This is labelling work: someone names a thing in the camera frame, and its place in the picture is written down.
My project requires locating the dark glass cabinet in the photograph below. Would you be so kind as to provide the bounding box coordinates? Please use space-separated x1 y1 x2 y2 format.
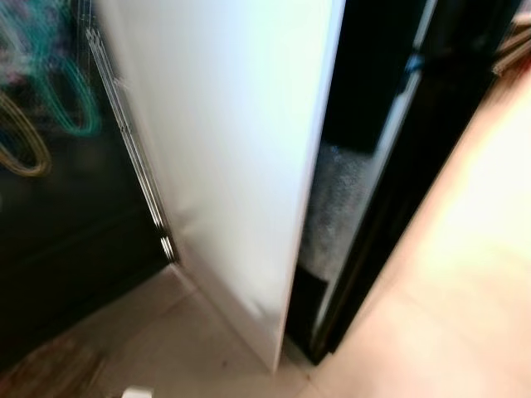
0 0 180 371

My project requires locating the brown patterned door mat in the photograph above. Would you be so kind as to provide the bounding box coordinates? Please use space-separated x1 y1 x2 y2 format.
0 335 106 398

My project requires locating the clear bubble wrap sheet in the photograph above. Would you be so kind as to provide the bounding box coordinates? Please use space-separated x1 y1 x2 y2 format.
300 142 375 284

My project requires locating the tall white cabinet panel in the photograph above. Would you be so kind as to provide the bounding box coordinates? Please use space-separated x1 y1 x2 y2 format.
94 0 348 373

